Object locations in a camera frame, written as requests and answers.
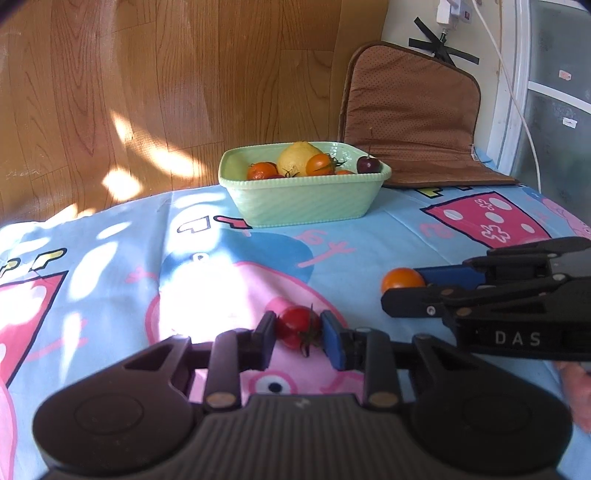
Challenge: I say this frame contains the white plug adapter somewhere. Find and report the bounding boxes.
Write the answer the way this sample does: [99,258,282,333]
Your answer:
[435,0,472,34]

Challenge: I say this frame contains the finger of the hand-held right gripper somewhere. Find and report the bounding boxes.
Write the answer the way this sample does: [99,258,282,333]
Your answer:
[413,236,591,289]
[381,274,570,320]

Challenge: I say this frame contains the white power cable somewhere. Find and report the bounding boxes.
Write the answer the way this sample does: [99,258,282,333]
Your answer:
[472,0,544,193]

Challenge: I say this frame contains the person's right hand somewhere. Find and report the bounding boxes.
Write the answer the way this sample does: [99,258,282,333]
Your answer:
[554,361,591,432]

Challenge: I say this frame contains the brown seat cushion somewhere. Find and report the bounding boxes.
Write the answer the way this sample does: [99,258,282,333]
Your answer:
[338,41,518,188]

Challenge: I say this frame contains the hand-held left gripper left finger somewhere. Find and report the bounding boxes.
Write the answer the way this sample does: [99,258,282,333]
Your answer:
[122,311,278,412]

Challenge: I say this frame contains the blue cartoon printed blanket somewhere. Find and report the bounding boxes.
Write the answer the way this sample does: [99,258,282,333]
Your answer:
[0,178,591,480]

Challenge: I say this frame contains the yellow lemon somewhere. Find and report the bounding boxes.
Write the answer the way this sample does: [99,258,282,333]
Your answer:
[276,141,324,178]

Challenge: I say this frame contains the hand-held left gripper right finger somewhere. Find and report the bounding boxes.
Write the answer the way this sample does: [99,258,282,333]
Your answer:
[320,310,476,411]

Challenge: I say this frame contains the light green plastic bowl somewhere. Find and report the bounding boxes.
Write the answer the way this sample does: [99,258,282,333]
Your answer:
[218,140,393,229]

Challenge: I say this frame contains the orange tomato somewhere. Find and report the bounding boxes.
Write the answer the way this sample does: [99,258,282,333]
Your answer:
[381,267,427,295]
[305,153,346,175]

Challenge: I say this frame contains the black tape strips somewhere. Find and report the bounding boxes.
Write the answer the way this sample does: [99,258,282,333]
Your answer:
[408,17,481,66]

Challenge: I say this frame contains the white framed glass door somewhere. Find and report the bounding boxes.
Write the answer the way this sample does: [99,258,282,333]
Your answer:
[491,0,591,232]

